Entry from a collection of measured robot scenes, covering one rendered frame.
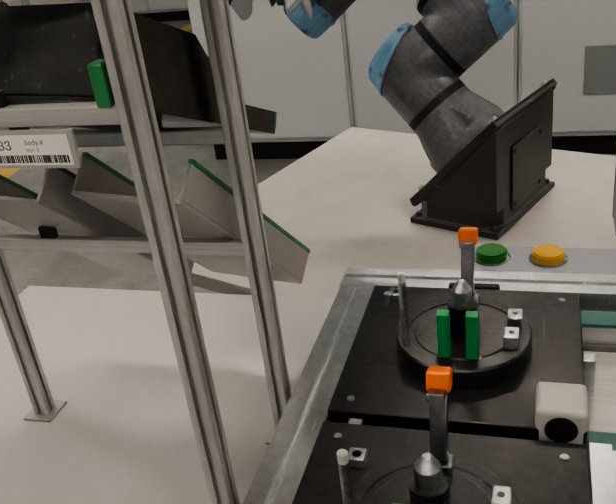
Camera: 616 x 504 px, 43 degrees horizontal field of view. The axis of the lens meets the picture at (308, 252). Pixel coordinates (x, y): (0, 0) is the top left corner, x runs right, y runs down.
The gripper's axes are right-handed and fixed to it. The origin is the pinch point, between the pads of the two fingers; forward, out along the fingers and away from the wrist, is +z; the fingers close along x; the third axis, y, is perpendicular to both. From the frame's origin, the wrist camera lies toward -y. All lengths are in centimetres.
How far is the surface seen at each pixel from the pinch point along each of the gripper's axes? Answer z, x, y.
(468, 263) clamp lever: 18.6, -27.2, 20.4
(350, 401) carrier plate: 37.7, -20.1, 18.8
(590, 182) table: -32, -32, 64
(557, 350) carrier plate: 25, -37, 25
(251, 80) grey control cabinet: -193, 155, 190
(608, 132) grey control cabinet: -208, -15, 231
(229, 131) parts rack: 23.1, -8.6, -3.0
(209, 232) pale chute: 28.1, -4.6, 6.6
